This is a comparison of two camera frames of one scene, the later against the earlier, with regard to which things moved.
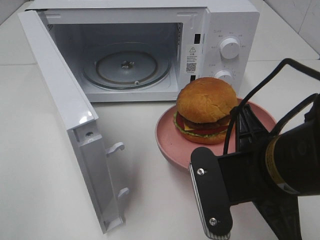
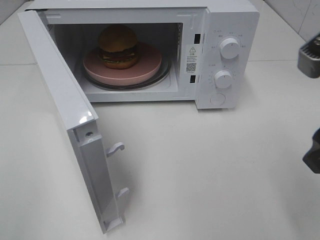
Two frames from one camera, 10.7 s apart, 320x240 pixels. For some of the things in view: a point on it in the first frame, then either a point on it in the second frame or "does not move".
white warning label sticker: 191,59 does not move
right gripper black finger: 282,216 -> 312,157
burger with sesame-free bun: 204,105 -> 118,47
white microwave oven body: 147,51 does not move
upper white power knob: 230,48 does not move
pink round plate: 266,116 -> 149,60
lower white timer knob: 225,75 does not move
